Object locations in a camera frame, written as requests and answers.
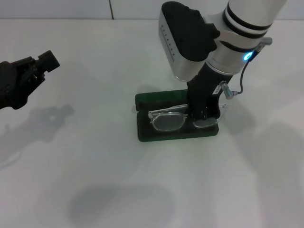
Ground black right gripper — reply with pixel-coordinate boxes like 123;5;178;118
186;63;232;122

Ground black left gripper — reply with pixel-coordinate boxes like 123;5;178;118
0;50;60;111

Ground clear white glasses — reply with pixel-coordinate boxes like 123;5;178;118
148;102;229;133

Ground green glasses case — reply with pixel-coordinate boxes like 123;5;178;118
134;89;219;143

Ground right gripper cable with plug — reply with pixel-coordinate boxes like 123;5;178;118
219;37;273;98

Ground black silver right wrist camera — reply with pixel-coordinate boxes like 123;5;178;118
158;1;220;83

